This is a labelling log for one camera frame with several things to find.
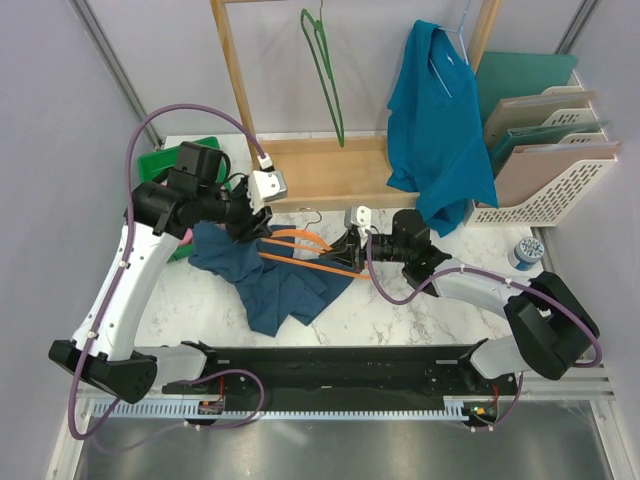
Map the green plastic hanger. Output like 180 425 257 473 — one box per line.
300 1 345 147

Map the teal t-shirt on rack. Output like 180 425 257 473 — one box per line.
387 20 498 237

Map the green plastic tray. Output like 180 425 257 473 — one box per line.
137 136 224 261

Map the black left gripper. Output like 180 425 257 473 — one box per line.
198 176 274 245

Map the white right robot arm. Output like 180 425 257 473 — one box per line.
321 206 602 394

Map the pink cloth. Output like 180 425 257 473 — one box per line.
178 229 193 247

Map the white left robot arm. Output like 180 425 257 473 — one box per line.
49 142 287 404

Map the aluminium frame post left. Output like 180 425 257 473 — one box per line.
68 0 148 122

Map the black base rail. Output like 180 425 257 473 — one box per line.
164 343 517 409

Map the pink folder front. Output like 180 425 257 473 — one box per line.
495 141 621 208

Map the teal folder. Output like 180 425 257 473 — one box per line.
476 51 578 122

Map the aluminium frame post right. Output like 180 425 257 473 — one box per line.
554 0 601 55

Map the orange plastic hanger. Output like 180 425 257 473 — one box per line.
258 228 371 280

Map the white slotted cable duct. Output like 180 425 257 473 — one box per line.
109 397 496 421

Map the wooden clothes rack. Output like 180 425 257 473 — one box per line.
209 1 503 213

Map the white perforated file organizer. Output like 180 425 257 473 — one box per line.
464 86 618 227

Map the aluminium frame post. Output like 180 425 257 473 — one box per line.
554 0 601 55
68 0 148 122

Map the beige folder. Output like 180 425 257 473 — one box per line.
483 90 596 149

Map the light blue wire hanger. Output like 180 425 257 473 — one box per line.
427 0 476 96

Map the dark blue t-shirt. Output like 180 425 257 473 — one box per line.
188 222 353 337

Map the round blue patterned tin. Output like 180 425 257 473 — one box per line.
508 237 545 271

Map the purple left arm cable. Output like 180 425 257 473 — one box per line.
67 103 274 454

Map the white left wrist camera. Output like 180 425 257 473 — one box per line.
247 170 288 212

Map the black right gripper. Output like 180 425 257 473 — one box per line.
319 229 410 273

